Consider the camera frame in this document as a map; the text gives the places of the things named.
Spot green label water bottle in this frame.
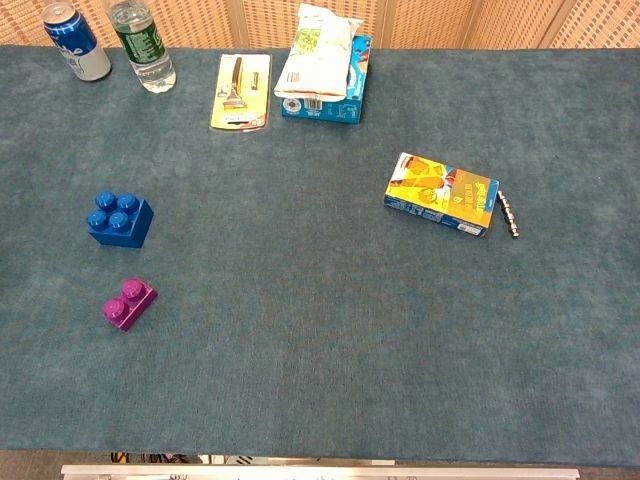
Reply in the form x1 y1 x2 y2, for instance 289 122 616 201
107 0 178 95

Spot blue toy brick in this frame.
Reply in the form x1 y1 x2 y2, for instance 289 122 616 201
86 190 155 250

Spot razor in yellow blister pack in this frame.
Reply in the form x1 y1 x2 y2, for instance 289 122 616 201
209 52 273 133

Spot teal felt table cloth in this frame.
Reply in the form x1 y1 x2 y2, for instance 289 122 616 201
0 44 640 469

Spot blue tissue box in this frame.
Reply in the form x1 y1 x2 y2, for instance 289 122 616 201
280 34 374 126

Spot white snack bag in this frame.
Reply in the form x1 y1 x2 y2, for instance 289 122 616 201
272 2 364 103

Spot purple two-stud building block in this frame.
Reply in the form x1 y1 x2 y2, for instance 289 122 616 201
102 277 159 333

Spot woven rattan folding screen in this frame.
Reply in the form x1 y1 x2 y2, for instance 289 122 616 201
0 0 640 50

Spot aluminium profile rail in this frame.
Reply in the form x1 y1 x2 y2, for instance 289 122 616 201
60 463 581 480

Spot yellow and blue carton box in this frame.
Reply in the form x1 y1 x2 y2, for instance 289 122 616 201
383 151 501 239

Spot blue and silver drink can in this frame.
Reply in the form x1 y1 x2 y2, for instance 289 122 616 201
41 1 113 83

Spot silver metal bead chain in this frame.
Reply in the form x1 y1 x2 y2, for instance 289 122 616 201
496 189 521 239

